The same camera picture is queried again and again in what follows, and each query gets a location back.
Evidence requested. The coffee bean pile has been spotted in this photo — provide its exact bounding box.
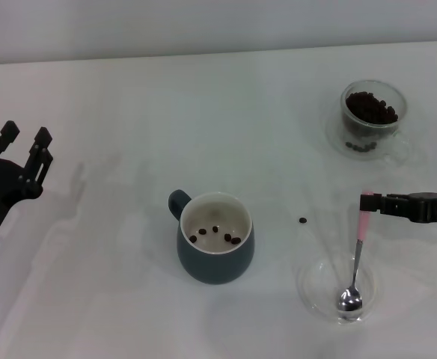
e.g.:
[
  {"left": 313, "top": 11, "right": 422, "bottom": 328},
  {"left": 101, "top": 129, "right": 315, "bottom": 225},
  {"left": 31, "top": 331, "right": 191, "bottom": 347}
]
[{"left": 344, "top": 90, "right": 399, "bottom": 153}]

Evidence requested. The small clear glass bowl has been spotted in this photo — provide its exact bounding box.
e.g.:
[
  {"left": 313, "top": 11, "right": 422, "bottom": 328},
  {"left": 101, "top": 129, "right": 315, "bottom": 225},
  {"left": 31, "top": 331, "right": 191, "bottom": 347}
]
[{"left": 296, "top": 251, "right": 376, "bottom": 325}]

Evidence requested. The clear glass saucer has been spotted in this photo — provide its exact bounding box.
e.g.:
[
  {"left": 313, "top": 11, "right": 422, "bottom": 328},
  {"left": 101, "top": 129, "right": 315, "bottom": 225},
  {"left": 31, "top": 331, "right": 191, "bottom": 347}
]
[{"left": 325, "top": 111, "right": 412, "bottom": 162}]

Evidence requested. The pink-handled metal spoon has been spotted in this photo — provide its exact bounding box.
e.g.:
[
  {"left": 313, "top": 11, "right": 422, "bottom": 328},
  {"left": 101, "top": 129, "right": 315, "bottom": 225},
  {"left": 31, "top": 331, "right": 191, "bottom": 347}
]
[{"left": 337, "top": 190, "right": 373, "bottom": 313}]

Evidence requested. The clear double-walled glass cup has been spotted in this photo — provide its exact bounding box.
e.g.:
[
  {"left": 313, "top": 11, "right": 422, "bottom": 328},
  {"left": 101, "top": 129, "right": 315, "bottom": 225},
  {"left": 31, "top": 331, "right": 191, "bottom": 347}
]
[{"left": 340, "top": 79, "right": 410, "bottom": 162}]

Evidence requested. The dark teal ceramic mug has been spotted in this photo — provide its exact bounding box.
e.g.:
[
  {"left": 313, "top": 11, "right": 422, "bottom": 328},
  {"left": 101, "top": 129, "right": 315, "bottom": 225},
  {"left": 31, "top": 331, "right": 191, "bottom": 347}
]
[{"left": 168, "top": 189, "right": 256, "bottom": 286}]

